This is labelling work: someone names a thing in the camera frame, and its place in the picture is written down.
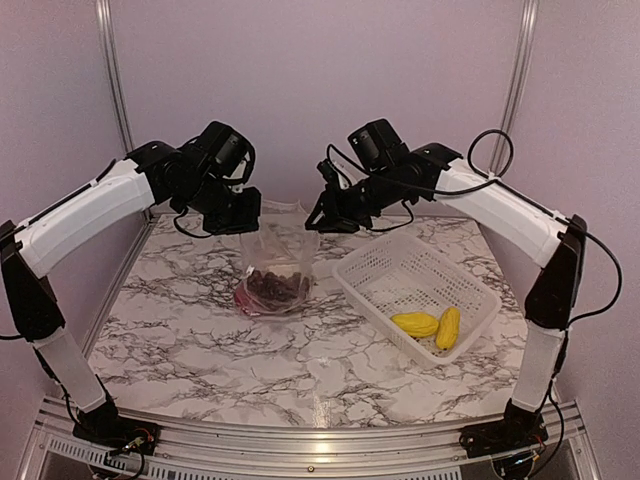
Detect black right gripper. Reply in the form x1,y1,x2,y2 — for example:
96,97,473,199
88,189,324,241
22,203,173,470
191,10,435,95
304,165,413,233

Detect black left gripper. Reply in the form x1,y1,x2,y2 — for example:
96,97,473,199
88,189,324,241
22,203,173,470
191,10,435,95
175,172,260,234

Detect clear zip top bag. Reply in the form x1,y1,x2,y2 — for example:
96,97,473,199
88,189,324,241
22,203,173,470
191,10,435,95
235,200,320,316

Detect dark red toy grapes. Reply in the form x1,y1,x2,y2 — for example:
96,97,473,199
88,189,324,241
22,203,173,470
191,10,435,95
246,270,310,305

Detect red toy bell pepper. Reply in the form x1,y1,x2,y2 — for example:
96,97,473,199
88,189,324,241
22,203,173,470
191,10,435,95
234,289,255,315

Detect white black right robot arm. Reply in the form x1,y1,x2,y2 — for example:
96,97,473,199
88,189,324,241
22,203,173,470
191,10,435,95
305,119,587,458

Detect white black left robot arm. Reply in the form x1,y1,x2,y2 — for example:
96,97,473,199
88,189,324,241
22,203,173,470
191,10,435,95
1,121,261,450

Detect white plastic mesh basket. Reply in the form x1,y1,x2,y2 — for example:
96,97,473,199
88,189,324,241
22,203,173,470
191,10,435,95
332,232,502,369

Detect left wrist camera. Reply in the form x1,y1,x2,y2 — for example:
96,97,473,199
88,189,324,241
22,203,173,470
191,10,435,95
226,155,249,193

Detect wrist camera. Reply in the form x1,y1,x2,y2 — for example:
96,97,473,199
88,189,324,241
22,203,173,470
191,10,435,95
317,158,353,190
226,155,249,193

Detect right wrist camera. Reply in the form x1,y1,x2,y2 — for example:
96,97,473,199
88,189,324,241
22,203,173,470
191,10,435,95
317,158,353,190

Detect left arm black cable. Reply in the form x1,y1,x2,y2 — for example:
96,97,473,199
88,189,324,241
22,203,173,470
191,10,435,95
172,207,211,239

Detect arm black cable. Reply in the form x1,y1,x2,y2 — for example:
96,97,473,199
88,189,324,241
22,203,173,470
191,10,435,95
172,207,211,239
327,129,515,196

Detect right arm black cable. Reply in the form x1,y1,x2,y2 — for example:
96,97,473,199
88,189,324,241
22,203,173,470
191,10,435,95
327,129,515,196

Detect left aluminium frame post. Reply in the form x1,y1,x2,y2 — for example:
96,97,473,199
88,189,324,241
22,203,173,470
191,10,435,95
94,0,151,221

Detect aluminium frame post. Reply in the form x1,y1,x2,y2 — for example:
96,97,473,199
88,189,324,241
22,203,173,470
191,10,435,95
487,0,540,171
94,0,151,221

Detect right aluminium frame post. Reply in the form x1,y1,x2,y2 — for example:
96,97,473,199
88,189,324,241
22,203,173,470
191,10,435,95
487,0,540,171

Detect aluminium front rail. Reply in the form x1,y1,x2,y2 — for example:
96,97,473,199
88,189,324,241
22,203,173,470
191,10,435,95
19,394,601,480

